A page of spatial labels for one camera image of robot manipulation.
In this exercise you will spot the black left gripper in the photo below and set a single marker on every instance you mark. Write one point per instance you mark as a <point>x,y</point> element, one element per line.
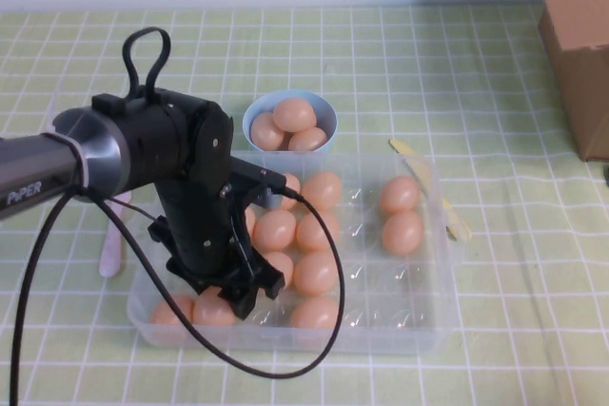
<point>200,244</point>

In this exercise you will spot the tan egg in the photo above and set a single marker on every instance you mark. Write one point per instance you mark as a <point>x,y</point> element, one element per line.
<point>314,231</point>
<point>250,223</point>
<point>264,134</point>
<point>211,312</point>
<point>281,264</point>
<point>308,141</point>
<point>399,195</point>
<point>321,187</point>
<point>169,313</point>
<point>294,115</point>
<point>290,204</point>
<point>275,230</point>
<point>314,273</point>
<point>314,315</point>
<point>403,233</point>

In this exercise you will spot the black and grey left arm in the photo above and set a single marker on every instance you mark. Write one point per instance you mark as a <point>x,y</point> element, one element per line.
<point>152,140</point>

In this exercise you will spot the clear plastic egg box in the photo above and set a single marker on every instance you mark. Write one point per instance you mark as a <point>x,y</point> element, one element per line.
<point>399,282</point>

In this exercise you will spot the brown cardboard box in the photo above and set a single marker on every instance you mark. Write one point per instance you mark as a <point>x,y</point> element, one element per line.
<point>578,44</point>

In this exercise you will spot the pink plastic knife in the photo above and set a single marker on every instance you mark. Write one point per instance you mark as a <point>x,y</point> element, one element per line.
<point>111,249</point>

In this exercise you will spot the light blue bowl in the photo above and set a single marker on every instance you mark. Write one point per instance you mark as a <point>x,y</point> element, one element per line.
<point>328,113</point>

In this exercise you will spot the yellow plastic knife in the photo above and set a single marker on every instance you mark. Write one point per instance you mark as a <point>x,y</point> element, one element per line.
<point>404,148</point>

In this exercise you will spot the green checkered tablecloth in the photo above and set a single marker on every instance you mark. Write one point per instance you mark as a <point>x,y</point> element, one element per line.
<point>428,68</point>

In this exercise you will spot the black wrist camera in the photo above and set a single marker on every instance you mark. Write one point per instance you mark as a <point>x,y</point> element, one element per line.
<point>257,178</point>

